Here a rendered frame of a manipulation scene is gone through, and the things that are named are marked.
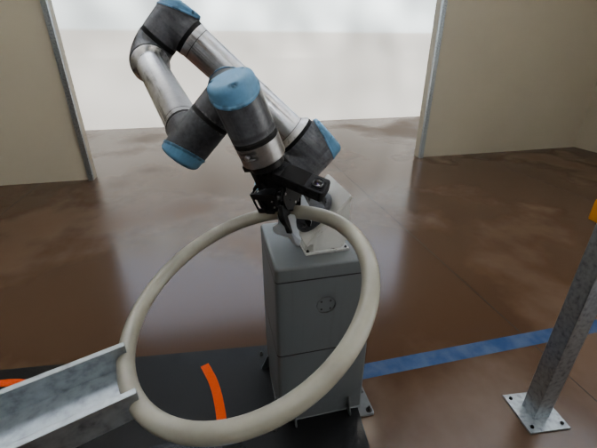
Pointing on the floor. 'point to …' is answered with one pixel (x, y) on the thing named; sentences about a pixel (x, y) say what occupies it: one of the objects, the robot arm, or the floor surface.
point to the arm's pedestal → (310, 319)
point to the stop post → (561, 348)
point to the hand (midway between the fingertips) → (305, 232)
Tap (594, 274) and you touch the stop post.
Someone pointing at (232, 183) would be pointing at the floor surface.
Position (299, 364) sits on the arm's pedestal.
